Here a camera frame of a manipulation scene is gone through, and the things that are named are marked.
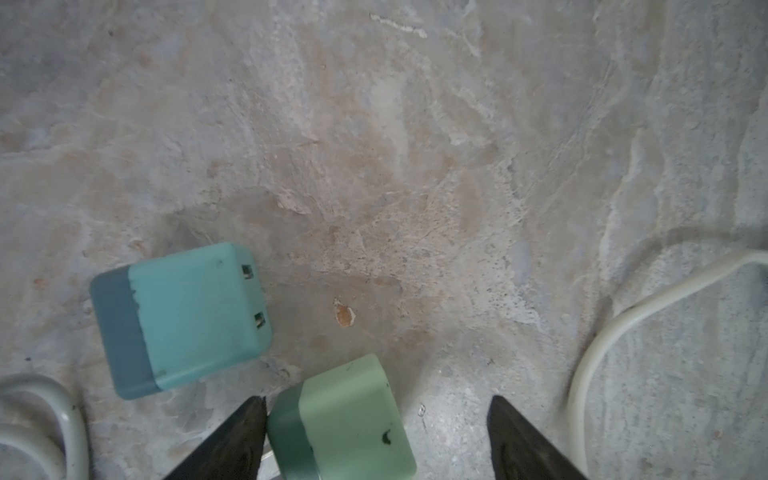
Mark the green charger plug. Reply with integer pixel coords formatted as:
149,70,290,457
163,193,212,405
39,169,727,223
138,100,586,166
267,354,417,479

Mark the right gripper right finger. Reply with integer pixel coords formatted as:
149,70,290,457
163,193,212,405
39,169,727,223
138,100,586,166
486,395,586,480

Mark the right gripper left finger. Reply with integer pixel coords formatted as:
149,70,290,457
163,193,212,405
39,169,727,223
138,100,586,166
164,396,267,480

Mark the teal charger plug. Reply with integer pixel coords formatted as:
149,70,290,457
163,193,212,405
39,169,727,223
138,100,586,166
89,242,273,400

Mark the white power strip cable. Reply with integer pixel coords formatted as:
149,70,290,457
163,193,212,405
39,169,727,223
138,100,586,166
566,248,768,475

